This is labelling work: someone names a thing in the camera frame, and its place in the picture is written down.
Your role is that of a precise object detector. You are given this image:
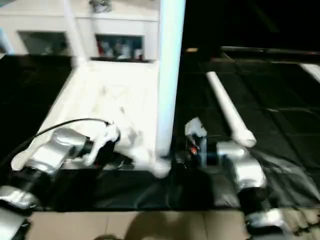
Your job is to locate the white plastic table top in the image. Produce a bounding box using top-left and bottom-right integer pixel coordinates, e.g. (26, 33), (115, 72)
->
(11, 58), (174, 179)

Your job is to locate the white plastic table leg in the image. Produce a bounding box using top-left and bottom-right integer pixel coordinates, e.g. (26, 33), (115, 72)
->
(155, 0), (188, 161)
(205, 70), (258, 148)
(63, 0), (88, 69)

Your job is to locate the dark rounded foot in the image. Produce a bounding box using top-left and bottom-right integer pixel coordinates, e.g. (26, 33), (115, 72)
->
(95, 234), (121, 240)

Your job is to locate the black work mat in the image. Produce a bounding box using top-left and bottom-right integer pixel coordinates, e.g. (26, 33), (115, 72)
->
(0, 53), (320, 212)

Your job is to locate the black box with label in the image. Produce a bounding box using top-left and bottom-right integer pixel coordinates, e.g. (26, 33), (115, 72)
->
(183, 0), (224, 61)

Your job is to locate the white glass door cabinet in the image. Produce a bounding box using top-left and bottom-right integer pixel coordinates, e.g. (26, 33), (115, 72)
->
(0, 0), (161, 63)

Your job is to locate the white flat strip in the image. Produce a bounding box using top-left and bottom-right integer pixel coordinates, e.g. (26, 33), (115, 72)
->
(299, 62), (320, 84)

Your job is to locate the light blue plastic pack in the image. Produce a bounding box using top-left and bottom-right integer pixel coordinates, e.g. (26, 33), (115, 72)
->
(0, 26), (14, 55)

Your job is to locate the black long rail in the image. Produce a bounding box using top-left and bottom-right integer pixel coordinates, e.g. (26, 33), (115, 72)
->
(221, 46), (320, 57)

